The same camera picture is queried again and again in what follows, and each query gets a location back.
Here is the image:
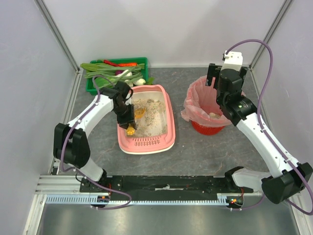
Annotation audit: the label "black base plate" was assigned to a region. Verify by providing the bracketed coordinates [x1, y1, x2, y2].
[79, 175, 254, 196]

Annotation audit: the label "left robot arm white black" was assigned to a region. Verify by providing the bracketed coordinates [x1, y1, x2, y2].
[53, 81, 136, 185]

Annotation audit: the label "red trash bin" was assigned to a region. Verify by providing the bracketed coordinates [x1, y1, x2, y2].
[191, 121, 224, 136]

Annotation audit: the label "blue-white cable duct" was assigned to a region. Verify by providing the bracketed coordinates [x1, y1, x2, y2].
[45, 194, 229, 206]

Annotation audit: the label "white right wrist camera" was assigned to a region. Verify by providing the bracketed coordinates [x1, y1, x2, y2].
[221, 51, 243, 72]

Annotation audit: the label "yellow litter scoop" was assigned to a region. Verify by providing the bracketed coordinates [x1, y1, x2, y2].
[126, 107, 146, 136]

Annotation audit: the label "red chili pepper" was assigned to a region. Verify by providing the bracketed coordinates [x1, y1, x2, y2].
[103, 60, 120, 67]

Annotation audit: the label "pink litter box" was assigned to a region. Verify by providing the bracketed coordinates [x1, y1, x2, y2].
[117, 85, 176, 155]

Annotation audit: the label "aluminium frame rail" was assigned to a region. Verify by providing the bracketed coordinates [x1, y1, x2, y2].
[35, 70, 83, 194]

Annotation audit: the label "green plastic crate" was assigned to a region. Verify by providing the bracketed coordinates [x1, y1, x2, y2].
[85, 57, 149, 95]

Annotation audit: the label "white radish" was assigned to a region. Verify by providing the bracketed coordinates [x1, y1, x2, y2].
[120, 70, 133, 81]

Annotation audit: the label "green leafy vegetables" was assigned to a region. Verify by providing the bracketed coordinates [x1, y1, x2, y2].
[81, 61, 154, 93]

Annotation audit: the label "clumped litter lump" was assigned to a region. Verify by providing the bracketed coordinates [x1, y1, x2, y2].
[209, 113, 222, 119]

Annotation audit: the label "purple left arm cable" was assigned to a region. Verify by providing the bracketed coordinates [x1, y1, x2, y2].
[60, 75, 133, 211]

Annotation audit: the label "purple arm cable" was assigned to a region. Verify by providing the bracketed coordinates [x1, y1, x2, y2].
[60, 75, 133, 211]
[224, 39, 313, 216]

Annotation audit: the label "pink plastic bin liner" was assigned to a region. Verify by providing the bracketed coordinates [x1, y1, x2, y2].
[180, 76, 231, 127]

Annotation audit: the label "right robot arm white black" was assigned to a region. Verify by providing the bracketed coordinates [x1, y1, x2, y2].
[206, 64, 313, 204]

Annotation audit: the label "cat litter pellets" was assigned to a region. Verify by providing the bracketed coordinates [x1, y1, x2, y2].
[125, 99, 167, 138]

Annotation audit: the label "orange carrot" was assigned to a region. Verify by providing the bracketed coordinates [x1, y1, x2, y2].
[118, 62, 137, 67]

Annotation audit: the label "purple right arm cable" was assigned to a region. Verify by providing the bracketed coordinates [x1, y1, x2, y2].
[224, 39, 313, 216]

